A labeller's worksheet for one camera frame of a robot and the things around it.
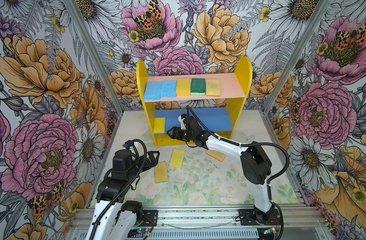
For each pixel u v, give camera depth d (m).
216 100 1.19
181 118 0.83
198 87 0.75
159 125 0.94
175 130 0.79
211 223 0.73
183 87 0.75
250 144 0.54
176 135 0.78
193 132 0.70
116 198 0.45
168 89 0.74
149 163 0.64
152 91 0.73
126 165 0.55
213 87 0.73
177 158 0.94
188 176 0.88
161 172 0.88
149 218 0.73
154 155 0.64
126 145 0.62
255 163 0.51
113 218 0.46
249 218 0.73
